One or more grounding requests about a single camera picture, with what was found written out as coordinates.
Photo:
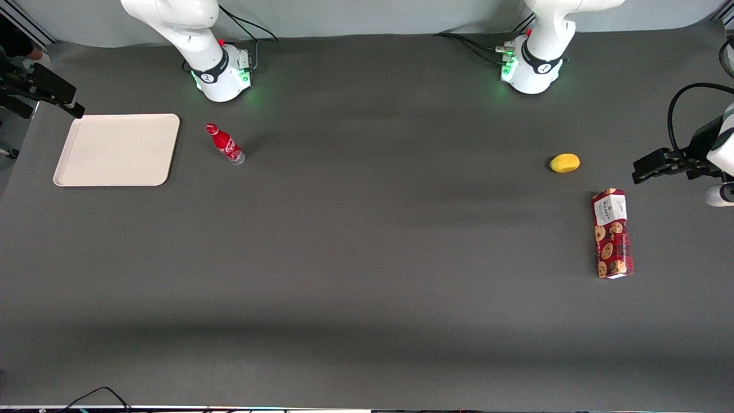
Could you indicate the white sneaker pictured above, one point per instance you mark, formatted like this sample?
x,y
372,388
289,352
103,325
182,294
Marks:
x,y
39,60

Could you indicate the yellow lemon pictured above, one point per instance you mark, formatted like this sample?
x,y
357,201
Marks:
x,y
565,163

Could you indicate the beige plastic tray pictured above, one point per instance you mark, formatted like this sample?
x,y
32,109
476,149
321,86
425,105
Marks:
x,y
117,150

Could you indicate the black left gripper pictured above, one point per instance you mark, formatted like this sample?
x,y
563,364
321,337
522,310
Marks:
x,y
701,141

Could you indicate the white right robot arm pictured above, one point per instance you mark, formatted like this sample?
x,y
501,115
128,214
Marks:
x,y
200,40

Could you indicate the red coke bottle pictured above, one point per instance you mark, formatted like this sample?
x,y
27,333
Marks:
x,y
226,145

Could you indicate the aluminium frame rail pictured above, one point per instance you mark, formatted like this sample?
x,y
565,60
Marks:
x,y
34,28

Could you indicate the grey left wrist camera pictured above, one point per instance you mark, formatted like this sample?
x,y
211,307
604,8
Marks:
x,y
718,195

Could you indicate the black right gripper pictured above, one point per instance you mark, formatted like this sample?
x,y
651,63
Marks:
x,y
17,87

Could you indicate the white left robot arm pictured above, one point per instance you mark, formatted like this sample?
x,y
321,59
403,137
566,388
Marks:
x,y
542,51

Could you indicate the red cookie box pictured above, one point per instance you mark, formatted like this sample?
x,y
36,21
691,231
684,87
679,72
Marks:
x,y
612,241

